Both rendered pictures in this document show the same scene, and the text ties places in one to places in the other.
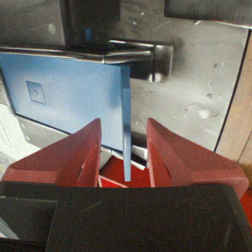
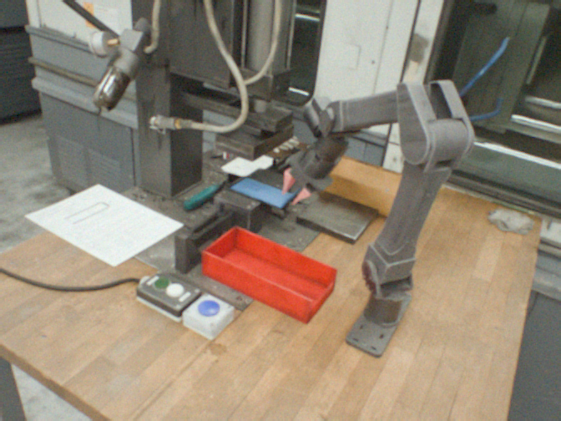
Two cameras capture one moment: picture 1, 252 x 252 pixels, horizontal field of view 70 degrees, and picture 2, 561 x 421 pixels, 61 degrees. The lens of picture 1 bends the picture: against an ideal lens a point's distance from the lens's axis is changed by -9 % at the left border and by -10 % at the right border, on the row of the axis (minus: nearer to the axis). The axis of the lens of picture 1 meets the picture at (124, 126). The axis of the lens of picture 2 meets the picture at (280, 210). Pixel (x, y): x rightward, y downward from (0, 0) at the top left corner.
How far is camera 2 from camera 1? 1.11 m
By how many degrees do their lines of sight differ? 88
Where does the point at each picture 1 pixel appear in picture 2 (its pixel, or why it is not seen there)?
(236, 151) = not seen: hidden behind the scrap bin
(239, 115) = (309, 250)
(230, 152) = not seen: hidden behind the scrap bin
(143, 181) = (257, 240)
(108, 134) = (277, 202)
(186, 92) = (289, 239)
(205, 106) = (295, 245)
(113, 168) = (240, 235)
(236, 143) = not seen: hidden behind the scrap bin
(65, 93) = (270, 192)
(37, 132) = (233, 195)
